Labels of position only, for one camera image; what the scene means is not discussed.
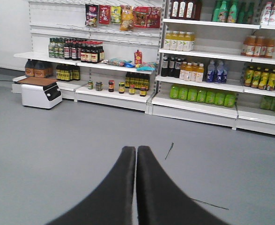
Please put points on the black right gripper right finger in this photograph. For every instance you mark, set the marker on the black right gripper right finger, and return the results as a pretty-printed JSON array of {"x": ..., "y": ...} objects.
[{"x": 160, "y": 201}]

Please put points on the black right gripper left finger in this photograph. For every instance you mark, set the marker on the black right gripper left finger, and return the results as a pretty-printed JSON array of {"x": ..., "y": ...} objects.
[{"x": 110, "y": 203}]

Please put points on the white floor machine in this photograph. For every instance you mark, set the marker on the white floor machine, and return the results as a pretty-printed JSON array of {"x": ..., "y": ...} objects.
[{"x": 40, "y": 92}]

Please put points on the white store shelf unit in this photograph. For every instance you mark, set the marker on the white store shelf unit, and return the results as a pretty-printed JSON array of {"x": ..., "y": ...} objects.
[{"x": 203, "y": 71}]

